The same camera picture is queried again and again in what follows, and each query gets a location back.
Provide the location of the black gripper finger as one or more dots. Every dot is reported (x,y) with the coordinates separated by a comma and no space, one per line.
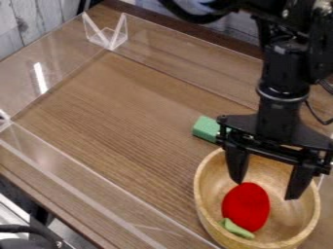
(299,180)
(236,160)

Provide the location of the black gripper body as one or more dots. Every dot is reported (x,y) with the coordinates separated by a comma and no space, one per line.
(274,133)

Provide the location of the red plush fruit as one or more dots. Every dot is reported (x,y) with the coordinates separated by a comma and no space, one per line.
(246,206)

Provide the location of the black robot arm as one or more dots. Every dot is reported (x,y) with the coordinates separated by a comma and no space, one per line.
(295,35)

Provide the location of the green foam block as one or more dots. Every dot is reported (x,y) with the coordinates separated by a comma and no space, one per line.
(206,129)

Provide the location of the wooden bowl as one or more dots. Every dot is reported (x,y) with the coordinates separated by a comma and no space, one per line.
(291,217)

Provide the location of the black metal bracket bottom left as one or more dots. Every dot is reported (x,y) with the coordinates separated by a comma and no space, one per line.
(45,238)

